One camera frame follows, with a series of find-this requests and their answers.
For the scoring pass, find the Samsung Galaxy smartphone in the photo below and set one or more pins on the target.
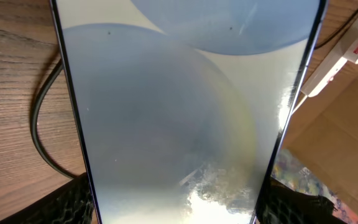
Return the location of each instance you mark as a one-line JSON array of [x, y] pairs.
[[181, 105]]

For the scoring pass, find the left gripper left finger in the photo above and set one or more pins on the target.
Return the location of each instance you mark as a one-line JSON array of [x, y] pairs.
[[71, 203]]

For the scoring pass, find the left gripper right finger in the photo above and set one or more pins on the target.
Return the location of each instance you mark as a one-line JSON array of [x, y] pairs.
[[277, 204]]

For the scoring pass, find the white power strip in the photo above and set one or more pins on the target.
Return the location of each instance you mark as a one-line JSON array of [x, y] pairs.
[[331, 64]]

